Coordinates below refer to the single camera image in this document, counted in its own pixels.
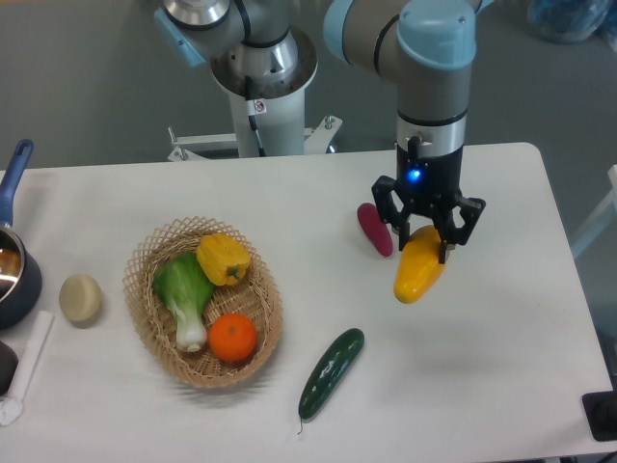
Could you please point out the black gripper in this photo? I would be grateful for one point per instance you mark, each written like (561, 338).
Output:
(427, 187)

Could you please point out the yellow mango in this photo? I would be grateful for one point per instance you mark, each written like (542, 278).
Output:
(419, 266)

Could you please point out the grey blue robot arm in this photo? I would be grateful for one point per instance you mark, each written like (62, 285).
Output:
(425, 49)

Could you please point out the purple sweet potato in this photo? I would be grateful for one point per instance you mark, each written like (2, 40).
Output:
(374, 229)

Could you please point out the dark green cucumber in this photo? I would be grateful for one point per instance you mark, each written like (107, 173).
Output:
(327, 373)

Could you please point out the yellow bell pepper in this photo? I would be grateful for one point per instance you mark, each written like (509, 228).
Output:
(224, 260)

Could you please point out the blue plastic bag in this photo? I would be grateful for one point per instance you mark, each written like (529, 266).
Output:
(567, 21)

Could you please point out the orange fruit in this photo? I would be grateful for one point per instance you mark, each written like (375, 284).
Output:
(233, 337)

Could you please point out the green bok choy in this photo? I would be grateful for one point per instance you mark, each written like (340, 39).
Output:
(183, 288)

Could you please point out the black device at right edge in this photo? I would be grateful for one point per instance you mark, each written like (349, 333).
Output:
(600, 411)

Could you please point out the beige round potato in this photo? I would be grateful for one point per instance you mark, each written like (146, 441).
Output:
(80, 300)

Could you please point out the dark object at left edge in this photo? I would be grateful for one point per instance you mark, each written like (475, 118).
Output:
(8, 365)

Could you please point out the white rolled paper stick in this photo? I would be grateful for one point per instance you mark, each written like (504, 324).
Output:
(12, 404)

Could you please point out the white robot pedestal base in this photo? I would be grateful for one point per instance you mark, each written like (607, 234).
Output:
(266, 89)

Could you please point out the white frame at right edge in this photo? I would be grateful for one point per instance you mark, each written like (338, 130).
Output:
(603, 214)

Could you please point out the blue saucepan with handle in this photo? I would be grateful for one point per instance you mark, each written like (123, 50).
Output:
(21, 279)

